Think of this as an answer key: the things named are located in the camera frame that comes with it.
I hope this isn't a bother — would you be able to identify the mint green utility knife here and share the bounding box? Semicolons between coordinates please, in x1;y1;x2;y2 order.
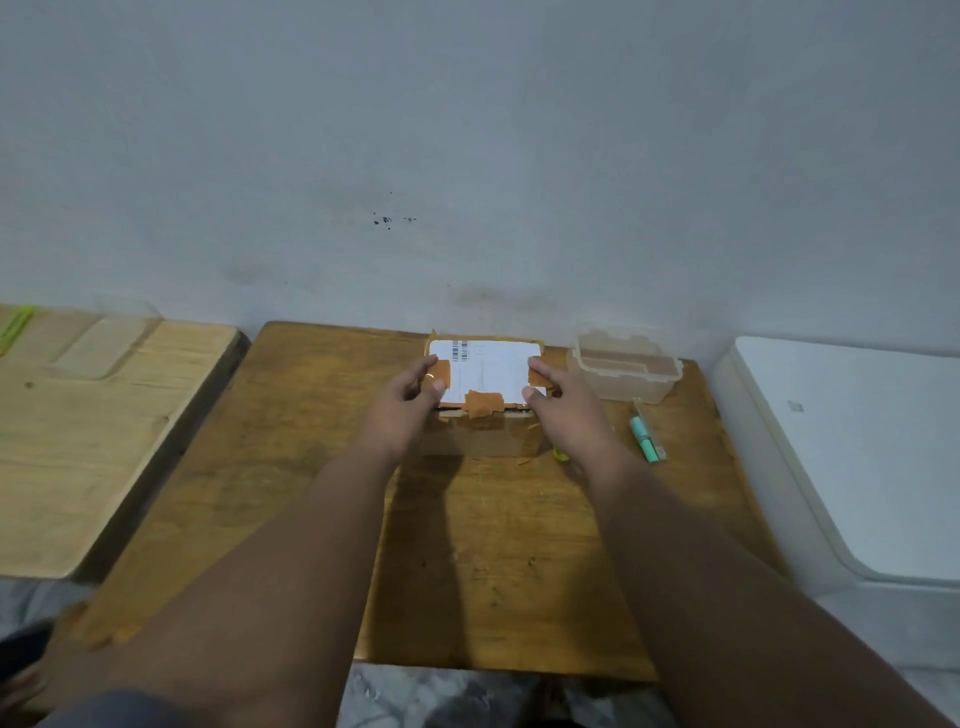
628;415;668;465

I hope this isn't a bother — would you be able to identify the person's right hand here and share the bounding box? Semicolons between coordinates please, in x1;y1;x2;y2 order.
523;356;629;483

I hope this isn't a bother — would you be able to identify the lime green stick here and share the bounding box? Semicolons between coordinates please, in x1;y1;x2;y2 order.
0;305;37;358

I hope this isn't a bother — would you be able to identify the person's right forearm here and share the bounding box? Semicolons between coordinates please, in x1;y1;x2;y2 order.
582;448;955;728

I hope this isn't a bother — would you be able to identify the dark brown wooden table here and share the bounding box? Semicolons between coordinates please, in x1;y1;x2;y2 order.
73;321;790;684

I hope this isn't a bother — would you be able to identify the grey shirt sleeve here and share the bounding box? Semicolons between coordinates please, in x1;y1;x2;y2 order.
36;688;192;728

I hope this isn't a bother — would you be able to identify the person's left forearm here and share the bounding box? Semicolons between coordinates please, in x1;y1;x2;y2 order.
22;441;408;728

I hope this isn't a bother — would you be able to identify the clear plastic lidded container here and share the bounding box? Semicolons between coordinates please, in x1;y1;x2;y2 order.
567;329;684;405

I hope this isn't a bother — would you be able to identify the white appliance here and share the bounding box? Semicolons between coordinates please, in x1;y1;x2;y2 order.
708;334;960;598

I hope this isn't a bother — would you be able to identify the clear plastic box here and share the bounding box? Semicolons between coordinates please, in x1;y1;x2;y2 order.
48;299;164;381

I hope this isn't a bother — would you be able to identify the person's left hand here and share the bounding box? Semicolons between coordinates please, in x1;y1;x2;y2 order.
357;354;449;463

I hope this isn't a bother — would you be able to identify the taped cardboard box white label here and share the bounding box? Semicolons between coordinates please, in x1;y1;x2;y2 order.
420;333;553;459

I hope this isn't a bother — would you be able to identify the light wooden table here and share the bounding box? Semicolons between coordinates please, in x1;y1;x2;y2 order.
0;303;250;581

